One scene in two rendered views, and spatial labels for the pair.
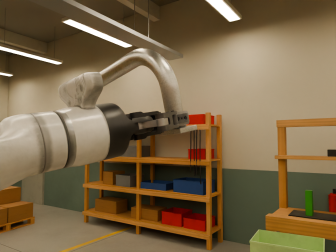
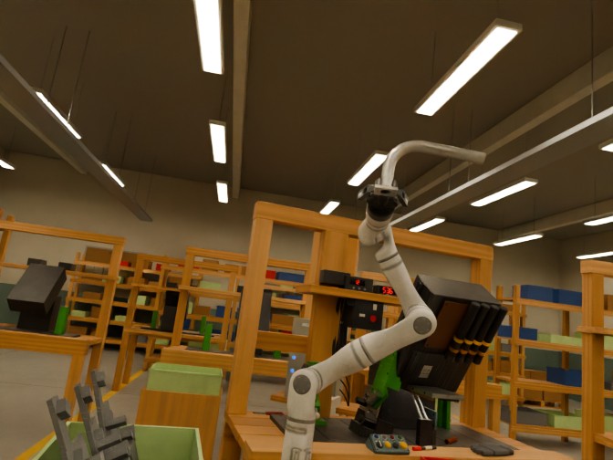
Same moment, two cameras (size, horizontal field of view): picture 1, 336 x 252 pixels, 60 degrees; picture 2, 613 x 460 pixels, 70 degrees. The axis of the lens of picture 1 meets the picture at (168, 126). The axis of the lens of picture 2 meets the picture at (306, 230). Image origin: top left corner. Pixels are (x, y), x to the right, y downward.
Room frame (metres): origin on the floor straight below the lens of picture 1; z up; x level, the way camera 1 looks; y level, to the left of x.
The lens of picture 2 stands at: (1.13, -0.85, 1.39)
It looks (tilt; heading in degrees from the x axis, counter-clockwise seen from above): 11 degrees up; 138
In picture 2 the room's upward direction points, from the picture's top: 7 degrees clockwise
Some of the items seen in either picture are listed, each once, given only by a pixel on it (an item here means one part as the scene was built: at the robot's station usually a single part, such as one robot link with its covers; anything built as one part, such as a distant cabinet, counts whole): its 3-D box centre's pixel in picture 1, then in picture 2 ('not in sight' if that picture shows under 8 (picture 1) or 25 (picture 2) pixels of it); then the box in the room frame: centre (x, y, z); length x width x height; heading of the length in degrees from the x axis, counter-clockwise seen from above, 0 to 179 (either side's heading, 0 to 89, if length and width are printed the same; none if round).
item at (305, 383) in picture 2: not in sight; (304, 395); (0.06, 0.20, 1.13); 0.09 x 0.09 x 0.17; 29
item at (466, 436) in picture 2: not in sight; (392, 433); (-0.16, 1.03, 0.89); 1.10 x 0.42 x 0.02; 65
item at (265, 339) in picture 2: not in sight; (365, 350); (-0.49, 1.18, 1.23); 1.30 x 0.05 x 0.09; 65
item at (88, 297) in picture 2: not in sight; (134, 305); (-9.76, 3.65, 1.11); 3.01 x 0.54 x 2.23; 56
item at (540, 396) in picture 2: not in sight; (531, 387); (-3.05, 10.71, 0.37); 1.20 x 0.81 x 0.74; 58
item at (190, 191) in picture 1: (145, 173); not in sight; (5.75, 0.45, 1.10); 3.01 x 0.55 x 2.20; 56
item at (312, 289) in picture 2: not in sight; (379, 299); (-0.39, 1.14, 1.52); 0.90 x 0.25 x 0.04; 65
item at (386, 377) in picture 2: not in sight; (389, 372); (-0.13, 0.93, 1.17); 0.13 x 0.12 x 0.20; 65
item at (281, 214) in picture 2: not in sight; (381, 234); (-0.43, 1.15, 1.89); 1.50 x 0.09 x 0.09; 65
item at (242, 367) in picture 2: not in sight; (373, 327); (-0.43, 1.15, 1.36); 1.49 x 0.09 x 0.97; 65
